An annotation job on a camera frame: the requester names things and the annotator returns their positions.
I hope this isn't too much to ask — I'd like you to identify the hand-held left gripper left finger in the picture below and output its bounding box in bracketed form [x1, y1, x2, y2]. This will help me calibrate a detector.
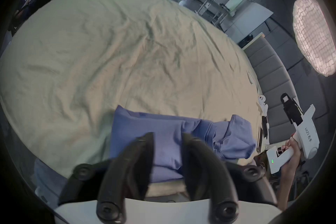
[58, 132, 155, 222]

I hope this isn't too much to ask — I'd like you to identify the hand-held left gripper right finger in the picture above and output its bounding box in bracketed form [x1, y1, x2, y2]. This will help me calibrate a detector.
[181, 132, 278, 224]

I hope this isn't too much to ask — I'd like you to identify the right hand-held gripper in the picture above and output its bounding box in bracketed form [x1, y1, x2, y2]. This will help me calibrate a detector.
[266, 92, 320, 174]

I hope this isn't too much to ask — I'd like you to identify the blue shirt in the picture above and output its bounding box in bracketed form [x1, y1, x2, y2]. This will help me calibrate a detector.
[109, 105, 257, 183]

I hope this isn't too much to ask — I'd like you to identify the person's right forearm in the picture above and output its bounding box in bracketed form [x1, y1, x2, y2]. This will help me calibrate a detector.
[277, 161, 300, 211]

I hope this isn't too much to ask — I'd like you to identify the person's right hand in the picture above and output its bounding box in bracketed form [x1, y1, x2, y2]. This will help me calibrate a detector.
[280, 136, 301, 169]

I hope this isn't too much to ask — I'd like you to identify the white hand controller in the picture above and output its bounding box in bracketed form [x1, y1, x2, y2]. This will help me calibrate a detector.
[258, 95, 269, 116]

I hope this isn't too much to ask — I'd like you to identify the grey padded headboard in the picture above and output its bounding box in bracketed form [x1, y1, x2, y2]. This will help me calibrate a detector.
[243, 36, 329, 145]

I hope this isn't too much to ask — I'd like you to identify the black phone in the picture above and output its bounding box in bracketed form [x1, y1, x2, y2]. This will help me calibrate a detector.
[261, 115, 270, 145]

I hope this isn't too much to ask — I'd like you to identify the white woven lamp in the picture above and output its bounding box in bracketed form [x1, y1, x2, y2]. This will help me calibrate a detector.
[292, 0, 336, 77]

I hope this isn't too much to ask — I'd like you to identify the white table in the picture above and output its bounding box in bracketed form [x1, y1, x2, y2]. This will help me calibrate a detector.
[220, 2, 274, 43]

